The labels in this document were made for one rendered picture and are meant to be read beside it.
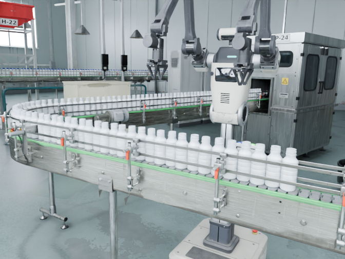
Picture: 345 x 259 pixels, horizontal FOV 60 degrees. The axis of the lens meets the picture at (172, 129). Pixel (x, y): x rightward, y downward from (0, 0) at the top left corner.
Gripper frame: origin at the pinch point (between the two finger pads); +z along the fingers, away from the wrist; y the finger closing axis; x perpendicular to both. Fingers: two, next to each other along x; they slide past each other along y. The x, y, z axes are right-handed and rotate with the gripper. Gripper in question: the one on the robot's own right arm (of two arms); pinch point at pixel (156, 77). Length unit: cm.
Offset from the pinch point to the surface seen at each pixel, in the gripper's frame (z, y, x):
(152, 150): 35.0, 14.2, 7.8
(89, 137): 34, 15, -34
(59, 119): 27, 15, -58
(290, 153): 26, 15, 71
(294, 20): -242, -1178, -128
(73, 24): -175, -680, -819
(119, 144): 34.5, 15.8, -11.5
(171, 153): 34.8, 14.7, 18.9
